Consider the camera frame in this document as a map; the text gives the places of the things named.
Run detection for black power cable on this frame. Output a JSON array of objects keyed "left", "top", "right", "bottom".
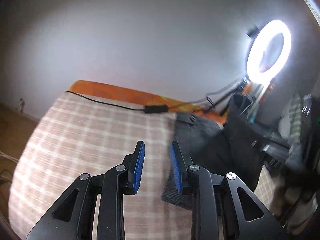
[{"left": 65, "top": 77, "right": 245, "bottom": 114}]

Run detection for green striped white pillow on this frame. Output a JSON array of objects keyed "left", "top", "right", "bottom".
[{"left": 278, "top": 94, "right": 302, "bottom": 144}]

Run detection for gloved right hand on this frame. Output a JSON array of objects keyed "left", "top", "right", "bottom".
[{"left": 269, "top": 175, "right": 318, "bottom": 235}]

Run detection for folded dark garment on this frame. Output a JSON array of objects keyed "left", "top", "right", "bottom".
[{"left": 253, "top": 123, "right": 292, "bottom": 148}]

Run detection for white ring light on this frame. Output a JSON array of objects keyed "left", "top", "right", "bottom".
[{"left": 246, "top": 20, "right": 292, "bottom": 84}]

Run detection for grey houndstooth shorts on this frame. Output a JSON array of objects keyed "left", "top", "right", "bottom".
[{"left": 161, "top": 93, "right": 270, "bottom": 210}]

